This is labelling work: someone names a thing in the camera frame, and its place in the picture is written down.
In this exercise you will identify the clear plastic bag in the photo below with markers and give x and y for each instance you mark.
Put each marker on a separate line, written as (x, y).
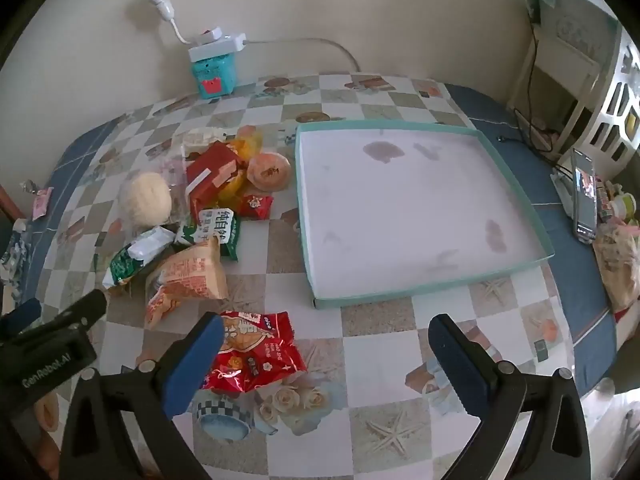
(620, 265)

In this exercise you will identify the yellow cake packet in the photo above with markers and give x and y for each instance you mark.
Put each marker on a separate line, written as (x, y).
(248, 147)

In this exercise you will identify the teal toy box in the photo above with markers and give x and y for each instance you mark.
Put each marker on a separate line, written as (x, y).
(212, 72)

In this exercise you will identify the round bun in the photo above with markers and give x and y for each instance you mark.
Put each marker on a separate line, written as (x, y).
(145, 197)

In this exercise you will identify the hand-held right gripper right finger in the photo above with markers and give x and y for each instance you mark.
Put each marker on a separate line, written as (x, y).
(460, 370)

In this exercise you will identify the pink and white snack packet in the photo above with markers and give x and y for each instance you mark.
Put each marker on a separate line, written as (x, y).
(175, 180)

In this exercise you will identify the green-edged wafer packet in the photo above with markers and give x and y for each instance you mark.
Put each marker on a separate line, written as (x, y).
(135, 255)

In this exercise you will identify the white plug adapter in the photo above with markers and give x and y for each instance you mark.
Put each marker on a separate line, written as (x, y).
(210, 35)

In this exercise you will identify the white lattice panel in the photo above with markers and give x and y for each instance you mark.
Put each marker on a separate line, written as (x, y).
(620, 105)

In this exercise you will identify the white power strip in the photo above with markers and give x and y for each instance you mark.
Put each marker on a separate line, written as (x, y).
(215, 49)

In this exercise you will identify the white shelf rack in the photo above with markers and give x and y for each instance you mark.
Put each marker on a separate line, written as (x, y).
(575, 65)

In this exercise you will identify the shallow teal cardboard tray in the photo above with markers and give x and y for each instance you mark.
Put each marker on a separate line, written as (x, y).
(400, 210)

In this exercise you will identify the patterned blue cloth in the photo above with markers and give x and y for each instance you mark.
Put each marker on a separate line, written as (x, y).
(12, 260)

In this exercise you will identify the white wall plug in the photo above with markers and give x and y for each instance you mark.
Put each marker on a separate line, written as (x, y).
(160, 0)

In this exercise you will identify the red crinkly snack packet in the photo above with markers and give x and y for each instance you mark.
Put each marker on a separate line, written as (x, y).
(260, 355)

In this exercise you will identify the checkered tablecloth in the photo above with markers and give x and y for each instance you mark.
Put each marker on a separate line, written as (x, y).
(380, 350)

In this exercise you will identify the beige brick-print snack packet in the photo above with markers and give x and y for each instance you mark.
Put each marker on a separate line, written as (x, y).
(190, 275)

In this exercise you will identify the green white biscuit packet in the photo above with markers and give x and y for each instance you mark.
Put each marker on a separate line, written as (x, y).
(217, 227)

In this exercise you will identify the white phone stand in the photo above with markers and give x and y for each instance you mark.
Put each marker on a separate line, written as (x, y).
(562, 190)

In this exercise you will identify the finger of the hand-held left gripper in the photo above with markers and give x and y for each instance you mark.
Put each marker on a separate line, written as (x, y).
(82, 310)
(22, 314)

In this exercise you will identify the small red candy packet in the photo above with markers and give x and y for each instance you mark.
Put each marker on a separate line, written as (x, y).
(255, 205)

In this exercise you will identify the round peach pastry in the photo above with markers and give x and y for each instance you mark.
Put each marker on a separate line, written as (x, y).
(270, 170)

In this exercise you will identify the black smartphone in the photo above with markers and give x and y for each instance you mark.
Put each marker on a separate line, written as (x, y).
(585, 200)

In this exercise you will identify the pink paper scrap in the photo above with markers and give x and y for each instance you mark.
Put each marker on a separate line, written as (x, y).
(42, 202)

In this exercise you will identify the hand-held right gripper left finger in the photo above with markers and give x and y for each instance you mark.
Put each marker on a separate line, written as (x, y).
(192, 365)

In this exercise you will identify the red white-striped snack packet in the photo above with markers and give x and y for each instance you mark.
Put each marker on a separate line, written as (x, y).
(210, 180)

